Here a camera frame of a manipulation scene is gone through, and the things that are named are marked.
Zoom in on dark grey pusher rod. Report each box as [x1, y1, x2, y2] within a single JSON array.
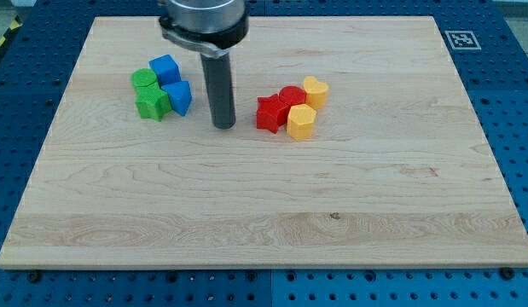
[[200, 54, 236, 130]]

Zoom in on red star block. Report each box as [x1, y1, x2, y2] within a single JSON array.
[[256, 94, 289, 134]]

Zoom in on wooden board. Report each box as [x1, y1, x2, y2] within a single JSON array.
[[0, 16, 528, 270]]

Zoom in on blue triangle block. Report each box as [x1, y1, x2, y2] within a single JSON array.
[[161, 81, 192, 116]]

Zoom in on blue cube block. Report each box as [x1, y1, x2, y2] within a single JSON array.
[[148, 55, 182, 85]]

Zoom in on white fiducial marker tag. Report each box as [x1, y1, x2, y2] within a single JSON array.
[[445, 30, 481, 50]]

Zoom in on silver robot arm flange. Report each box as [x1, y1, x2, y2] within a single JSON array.
[[159, 0, 250, 59]]

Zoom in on yellow hexagon block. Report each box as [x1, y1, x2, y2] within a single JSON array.
[[287, 104, 316, 141]]

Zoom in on red cylinder block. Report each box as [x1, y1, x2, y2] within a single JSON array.
[[279, 85, 306, 107]]

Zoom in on green star block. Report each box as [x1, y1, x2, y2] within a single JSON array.
[[135, 87, 172, 121]]

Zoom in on green cylinder block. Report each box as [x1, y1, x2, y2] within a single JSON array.
[[131, 68, 160, 94]]

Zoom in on yellow heart block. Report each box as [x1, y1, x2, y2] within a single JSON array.
[[303, 76, 329, 110]]

